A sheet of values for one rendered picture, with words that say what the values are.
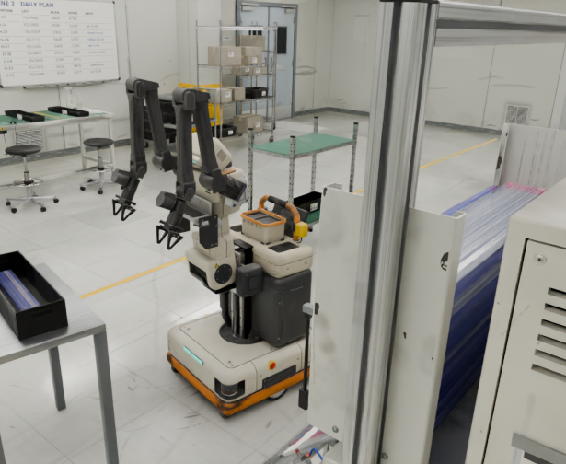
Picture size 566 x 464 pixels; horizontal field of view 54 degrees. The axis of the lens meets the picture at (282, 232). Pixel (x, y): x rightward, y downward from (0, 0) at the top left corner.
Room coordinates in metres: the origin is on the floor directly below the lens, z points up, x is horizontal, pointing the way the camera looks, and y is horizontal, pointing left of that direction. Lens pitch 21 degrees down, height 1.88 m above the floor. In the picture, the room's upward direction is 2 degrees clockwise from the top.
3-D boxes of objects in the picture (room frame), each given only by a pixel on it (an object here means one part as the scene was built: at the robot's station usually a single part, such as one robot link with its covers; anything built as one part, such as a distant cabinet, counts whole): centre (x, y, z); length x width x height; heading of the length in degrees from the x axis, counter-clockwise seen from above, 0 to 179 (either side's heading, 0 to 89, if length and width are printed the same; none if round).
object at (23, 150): (5.51, 2.61, 0.31); 0.52 x 0.49 x 0.62; 141
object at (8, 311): (1.96, 1.03, 0.86); 0.57 x 0.17 x 0.11; 40
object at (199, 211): (2.49, 0.41, 0.99); 0.28 x 0.16 x 0.22; 40
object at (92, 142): (6.27, 2.11, 0.28); 0.54 x 0.52 x 0.57; 74
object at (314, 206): (4.56, -0.16, 0.41); 0.57 x 0.17 x 0.11; 141
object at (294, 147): (4.56, -0.16, 0.55); 0.91 x 0.46 x 1.10; 141
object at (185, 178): (2.22, 0.41, 1.40); 0.11 x 0.06 x 0.43; 41
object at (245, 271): (2.52, 0.28, 0.68); 0.28 x 0.27 x 0.25; 40
